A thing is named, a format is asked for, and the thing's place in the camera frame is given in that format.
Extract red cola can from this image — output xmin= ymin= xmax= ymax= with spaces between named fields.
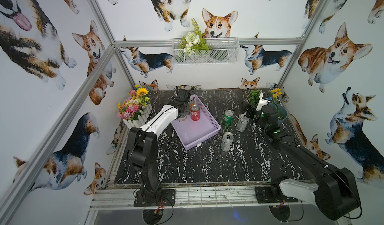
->
xmin=190 ymin=104 xmax=201 ymax=121

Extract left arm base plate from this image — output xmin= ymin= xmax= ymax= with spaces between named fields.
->
xmin=134 ymin=189 xmax=176 ymax=207

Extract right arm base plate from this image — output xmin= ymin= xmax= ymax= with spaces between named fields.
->
xmin=255 ymin=185 xmax=299 ymax=204

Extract orange soda can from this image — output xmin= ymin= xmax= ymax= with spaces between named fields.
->
xmin=188 ymin=99 xmax=196 ymax=109

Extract green soda can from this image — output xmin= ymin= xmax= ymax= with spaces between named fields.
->
xmin=222 ymin=110 xmax=234 ymax=128

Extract yellow artificial flower stem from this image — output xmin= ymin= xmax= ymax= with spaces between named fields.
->
xmin=270 ymin=88 xmax=283 ymax=104

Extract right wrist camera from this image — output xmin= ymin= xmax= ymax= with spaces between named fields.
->
xmin=256 ymin=92 xmax=271 ymax=111

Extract tall white energy can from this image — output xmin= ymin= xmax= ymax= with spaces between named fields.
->
xmin=236 ymin=114 xmax=249 ymax=132
xmin=221 ymin=132 xmax=234 ymax=152

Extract lilac perforated plastic basket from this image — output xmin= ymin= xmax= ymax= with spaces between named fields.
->
xmin=171 ymin=95 xmax=221 ymax=151

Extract white picket fence planter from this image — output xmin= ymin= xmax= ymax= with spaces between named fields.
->
xmin=122 ymin=103 xmax=153 ymax=130

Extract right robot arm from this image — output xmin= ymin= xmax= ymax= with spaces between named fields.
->
xmin=242 ymin=103 xmax=362 ymax=221

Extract white wire wall basket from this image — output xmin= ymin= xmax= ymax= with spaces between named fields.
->
xmin=172 ymin=38 xmax=240 ymax=64

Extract green artificial succulent plant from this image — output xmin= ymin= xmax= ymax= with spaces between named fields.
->
xmin=248 ymin=89 xmax=261 ymax=105

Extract blue-grey plastic flower pot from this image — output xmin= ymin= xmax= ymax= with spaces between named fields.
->
xmin=276 ymin=104 xmax=288 ymax=124

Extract colourful artificial flower bouquet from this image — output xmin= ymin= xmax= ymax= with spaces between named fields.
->
xmin=117 ymin=85 xmax=150 ymax=122

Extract aluminium frame rail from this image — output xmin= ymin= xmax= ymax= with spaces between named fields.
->
xmin=86 ymin=181 xmax=346 ymax=211

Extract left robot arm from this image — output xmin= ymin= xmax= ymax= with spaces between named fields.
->
xmin=126 ymin=100 xmax=189 ymax=206

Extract white green flower bunch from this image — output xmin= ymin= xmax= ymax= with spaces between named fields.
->
xmin=176 ymin=18 xmax=211 ymax=57

